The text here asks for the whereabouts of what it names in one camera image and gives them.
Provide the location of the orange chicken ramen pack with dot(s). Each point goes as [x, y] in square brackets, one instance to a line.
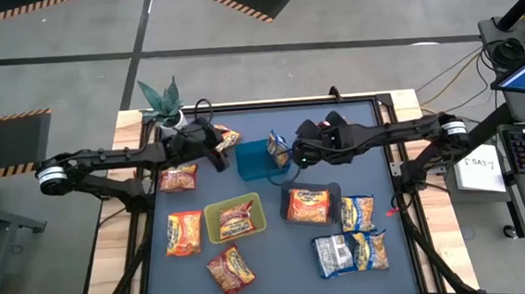
[229, 140]
[184, 233]
[308, 205]

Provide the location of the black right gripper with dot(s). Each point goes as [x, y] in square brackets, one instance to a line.
[336, 144]

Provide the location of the green plant in white pot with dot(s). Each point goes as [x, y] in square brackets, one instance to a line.
[167, 105]

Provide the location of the black support bar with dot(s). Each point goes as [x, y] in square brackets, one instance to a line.
[492, 124]

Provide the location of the blue plastic bin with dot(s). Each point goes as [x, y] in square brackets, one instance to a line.
[252, 161]

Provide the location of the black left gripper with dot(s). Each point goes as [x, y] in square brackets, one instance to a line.
[192, 142]

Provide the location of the black frame clamp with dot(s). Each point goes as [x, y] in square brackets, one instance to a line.
[333, 93]

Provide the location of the small red tag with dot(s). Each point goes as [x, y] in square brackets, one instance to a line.
[389, 211]

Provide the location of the red beef ramen pack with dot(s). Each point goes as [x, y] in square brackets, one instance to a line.
[236, 220]
[230, 269]
[179, 179]

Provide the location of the blue soy sauce ramen pack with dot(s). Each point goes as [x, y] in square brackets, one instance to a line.
[277, 148]
[371, 250]
[332, 255]
[358, 213]

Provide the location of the white paper sheet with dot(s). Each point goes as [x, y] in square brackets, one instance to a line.
[479, 171]

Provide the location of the black caster wheel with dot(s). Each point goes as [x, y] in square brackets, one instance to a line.
[510, 231]

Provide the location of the dark smoky plastic bin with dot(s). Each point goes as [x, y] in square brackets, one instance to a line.
[336, 197]

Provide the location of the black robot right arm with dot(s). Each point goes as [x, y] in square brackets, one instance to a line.
[405, 130]

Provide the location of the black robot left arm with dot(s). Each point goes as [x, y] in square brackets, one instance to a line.
[106, 158]

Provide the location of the yellow-green plastic bin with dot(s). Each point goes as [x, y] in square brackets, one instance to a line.
[211, 224]

